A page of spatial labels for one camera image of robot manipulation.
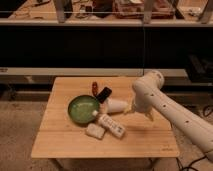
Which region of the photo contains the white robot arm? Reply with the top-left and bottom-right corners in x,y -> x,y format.
106,70 -> 213,163

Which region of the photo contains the small red brown bottle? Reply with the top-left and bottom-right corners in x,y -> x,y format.
92,82 -> 98,96

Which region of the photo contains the green ceramic bowl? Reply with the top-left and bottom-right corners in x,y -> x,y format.
68,95 -> 100,124

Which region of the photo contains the black rectangular phone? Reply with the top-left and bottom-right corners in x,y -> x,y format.
96,87 -> 112,103

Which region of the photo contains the white sponge block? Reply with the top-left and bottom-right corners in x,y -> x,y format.
86,123 -> 105,139

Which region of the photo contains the wooden table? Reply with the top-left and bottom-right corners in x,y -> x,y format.
30,76 -> 181,171

